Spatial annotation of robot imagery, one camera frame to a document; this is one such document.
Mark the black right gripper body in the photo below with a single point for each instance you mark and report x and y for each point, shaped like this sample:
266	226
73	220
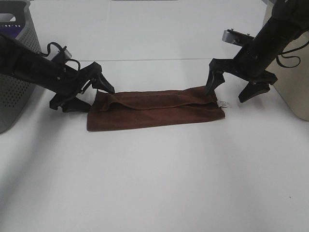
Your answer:
231	67

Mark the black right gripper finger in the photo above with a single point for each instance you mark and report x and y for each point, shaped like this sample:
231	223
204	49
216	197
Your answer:
215	78
253	89

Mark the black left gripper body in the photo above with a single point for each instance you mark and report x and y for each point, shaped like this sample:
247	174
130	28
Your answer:
78	84

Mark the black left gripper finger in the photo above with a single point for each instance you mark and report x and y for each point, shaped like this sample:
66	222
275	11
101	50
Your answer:
75	105
101	83

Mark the brown towel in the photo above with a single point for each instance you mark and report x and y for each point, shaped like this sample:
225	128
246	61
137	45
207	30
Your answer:
135	110

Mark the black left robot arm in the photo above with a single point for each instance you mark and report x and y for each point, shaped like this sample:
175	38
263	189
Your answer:
55	71

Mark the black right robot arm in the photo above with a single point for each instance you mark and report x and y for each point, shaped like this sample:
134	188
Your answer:
289	19

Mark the beige storage bin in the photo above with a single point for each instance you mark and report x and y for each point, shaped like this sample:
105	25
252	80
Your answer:
293	82

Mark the grey perforated laundry basket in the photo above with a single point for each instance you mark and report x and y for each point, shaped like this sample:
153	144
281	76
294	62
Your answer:
14	93

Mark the purple cloth in basket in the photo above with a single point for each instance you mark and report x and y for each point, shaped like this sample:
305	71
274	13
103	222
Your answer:
11	31

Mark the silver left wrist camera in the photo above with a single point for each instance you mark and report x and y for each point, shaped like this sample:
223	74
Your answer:
62	56

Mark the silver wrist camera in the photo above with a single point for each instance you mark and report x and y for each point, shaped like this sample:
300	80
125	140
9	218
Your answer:
234	37
62	56

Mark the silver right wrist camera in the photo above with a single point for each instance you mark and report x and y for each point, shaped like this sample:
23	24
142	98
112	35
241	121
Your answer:
234	37

